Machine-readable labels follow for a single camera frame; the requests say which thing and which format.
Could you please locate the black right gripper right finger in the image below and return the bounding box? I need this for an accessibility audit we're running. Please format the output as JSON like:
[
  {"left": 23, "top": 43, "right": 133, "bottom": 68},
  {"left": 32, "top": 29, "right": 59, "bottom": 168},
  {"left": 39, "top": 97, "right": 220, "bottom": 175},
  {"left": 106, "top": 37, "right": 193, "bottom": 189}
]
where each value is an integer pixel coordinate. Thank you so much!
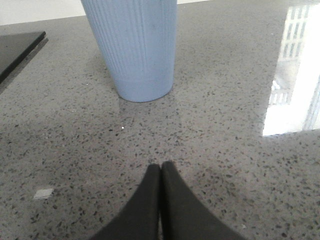
[{"left": 161, "top": 161, "right": 244, "bottom": 240}]

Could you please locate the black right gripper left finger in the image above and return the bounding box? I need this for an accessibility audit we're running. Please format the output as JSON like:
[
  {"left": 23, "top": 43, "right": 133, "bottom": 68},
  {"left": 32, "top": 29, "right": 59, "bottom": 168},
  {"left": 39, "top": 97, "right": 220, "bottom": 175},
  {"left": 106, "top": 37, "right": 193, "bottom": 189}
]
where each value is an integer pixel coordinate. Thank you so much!
[{"left": 91, "top": 164, "right": 161, "bottom": 240}]

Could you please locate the light blue ribbed cup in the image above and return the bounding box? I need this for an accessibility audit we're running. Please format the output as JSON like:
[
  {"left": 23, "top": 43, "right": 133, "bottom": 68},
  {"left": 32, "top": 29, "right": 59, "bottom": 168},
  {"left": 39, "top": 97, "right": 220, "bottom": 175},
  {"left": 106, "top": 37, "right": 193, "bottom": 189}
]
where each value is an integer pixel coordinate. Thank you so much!
[{"left": 81, "top": 0, "right": 177, "bottom": 102}]

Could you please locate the small white paper scrap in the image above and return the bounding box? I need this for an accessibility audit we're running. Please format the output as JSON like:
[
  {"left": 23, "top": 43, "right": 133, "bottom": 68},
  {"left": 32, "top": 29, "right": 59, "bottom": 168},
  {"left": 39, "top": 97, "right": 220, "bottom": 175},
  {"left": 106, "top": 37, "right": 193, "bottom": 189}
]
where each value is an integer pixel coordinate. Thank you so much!
[{"left": 33, "top": 188, "right": 54, "bottom": 200}]

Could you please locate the black glass gas stove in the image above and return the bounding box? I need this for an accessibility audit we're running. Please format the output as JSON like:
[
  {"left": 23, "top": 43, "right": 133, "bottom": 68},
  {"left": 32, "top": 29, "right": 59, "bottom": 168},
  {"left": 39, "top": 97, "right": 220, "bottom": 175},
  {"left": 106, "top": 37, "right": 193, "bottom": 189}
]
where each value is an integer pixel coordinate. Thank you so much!
[{"left": 0, "top": 31, "right": 48, "bottom": 92}]

